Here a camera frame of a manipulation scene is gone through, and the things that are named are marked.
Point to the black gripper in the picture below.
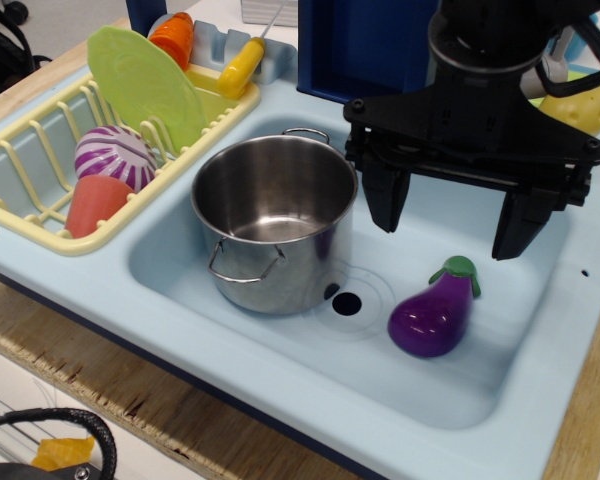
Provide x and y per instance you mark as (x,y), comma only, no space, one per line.
(474,125)

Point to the purple toy eggplant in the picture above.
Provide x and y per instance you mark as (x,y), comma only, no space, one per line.
(433,322)

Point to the stainless steel pot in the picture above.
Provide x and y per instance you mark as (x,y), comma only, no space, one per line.
(277,219)

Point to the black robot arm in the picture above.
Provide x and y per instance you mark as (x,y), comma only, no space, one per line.
(522,25)

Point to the yellow toy potato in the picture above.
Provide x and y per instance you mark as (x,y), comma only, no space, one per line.
(580,111)

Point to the dark blue box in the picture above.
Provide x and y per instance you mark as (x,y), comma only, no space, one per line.
(360,48)

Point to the light blue toy cup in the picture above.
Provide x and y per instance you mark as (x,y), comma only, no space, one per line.
(576,45)

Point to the light blue utensil holder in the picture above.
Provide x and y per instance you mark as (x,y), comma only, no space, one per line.
(213,49)

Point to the grey ribbed box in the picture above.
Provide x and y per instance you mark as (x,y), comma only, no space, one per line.
(261,12)

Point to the orange plastic cup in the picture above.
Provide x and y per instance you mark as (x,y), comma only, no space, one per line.
(175,37)

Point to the green plastic plate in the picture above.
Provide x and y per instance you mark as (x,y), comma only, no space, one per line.
(141,82)

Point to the purple striped bowl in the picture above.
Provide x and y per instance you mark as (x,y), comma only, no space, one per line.
(116,152)

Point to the salmon plastic cup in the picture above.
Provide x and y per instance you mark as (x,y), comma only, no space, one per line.
(96,198)

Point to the yellow dish rack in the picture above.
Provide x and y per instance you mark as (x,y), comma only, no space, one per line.
(73,173)

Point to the black bag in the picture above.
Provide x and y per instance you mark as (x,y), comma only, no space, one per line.
(16,58)

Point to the yellow tape piece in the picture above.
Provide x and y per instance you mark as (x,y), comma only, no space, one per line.
(55,454)

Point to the yellow handled toy knife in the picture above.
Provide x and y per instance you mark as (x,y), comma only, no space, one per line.
(238,72)

